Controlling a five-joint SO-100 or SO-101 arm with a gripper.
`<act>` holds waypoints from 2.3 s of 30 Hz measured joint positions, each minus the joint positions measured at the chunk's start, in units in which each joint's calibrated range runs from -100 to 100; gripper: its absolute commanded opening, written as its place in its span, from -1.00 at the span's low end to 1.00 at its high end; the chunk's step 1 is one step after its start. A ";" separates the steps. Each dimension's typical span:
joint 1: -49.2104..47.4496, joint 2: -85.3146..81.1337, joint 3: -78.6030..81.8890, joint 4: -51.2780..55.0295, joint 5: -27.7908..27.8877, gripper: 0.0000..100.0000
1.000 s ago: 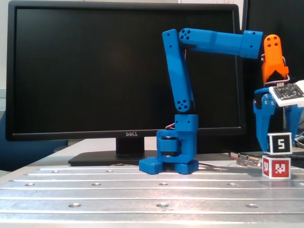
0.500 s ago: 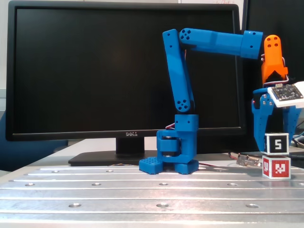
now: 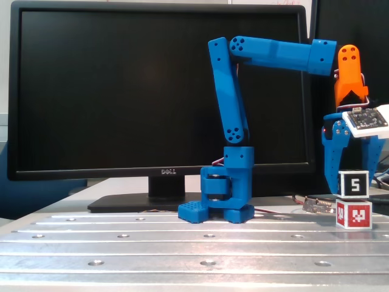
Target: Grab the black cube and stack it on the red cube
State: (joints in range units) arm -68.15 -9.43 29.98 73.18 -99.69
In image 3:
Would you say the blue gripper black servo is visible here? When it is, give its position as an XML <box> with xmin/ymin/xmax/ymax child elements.
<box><xmin>321</xmin><ymin>112</ymin><xmax>387</xmax><ymax>196</ymax></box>

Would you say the black cube number five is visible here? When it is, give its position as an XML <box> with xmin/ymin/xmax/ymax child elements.
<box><xmin>337</xmin><ymin>169</ymin><xmax>370</xmax><ymax>198</ymax></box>

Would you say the red cube white marker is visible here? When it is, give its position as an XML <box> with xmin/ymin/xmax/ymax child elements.
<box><xmin>336</xmin><ymin>198</ymin><xmax>373</xmax><ymax>229</ymax></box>

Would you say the bare controller circuit board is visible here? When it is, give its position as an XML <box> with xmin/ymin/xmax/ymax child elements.
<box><xmin>302</xmin><ymin>196</ymin><xmax>336</xmax><ymax>214</ymax></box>

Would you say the black frameless monitor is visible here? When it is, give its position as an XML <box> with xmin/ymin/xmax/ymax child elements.
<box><xmin>312</xmin><ymin>0</ymin><xmax>389</xmax><ymax>136</ymax></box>

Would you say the large black Dell monitor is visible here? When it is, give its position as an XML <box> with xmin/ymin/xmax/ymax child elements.
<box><xmin>7</xmin><ymin>0</ymin><xmax>317</xmax><ymax>214</ymax></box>

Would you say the white camera mount circuit board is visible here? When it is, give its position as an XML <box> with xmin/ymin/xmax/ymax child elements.
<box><xmin>342</xmin><ymin>104</ymin><xmax>389</xmax><ymax>138</ymax></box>

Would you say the red white wire bundle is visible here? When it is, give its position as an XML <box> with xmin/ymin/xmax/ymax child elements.
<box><xmin>253</xmin><ymin>206</ymin><xmax>283</xmax><ymax>214</ymax></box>

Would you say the aluminium slotted base plate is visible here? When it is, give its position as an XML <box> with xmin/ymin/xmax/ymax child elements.
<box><xmin>0</xmin><ymin>212</ymin><xmax>389</xmax><ymax>292</ymax></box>

